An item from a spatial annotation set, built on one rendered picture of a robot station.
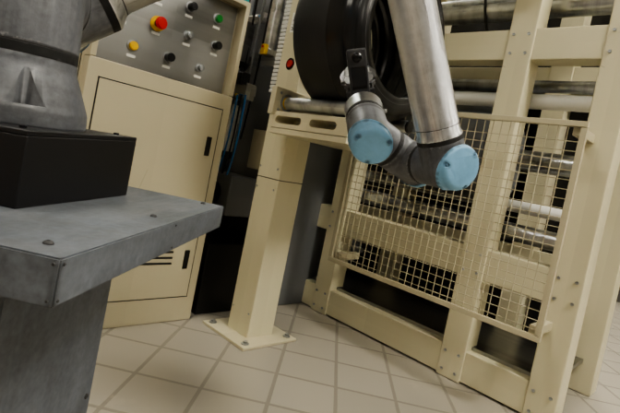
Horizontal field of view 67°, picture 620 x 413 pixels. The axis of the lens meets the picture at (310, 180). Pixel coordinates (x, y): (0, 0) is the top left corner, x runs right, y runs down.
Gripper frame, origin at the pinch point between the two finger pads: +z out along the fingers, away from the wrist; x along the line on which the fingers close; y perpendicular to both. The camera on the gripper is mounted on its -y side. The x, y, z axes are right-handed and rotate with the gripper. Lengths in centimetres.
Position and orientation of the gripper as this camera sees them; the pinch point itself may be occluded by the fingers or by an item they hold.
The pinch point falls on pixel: (355, 63)
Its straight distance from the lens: 129.2
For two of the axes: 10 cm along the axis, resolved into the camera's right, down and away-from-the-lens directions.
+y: 1.8, 7.7, 6.2
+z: -0.1, -6.3, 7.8
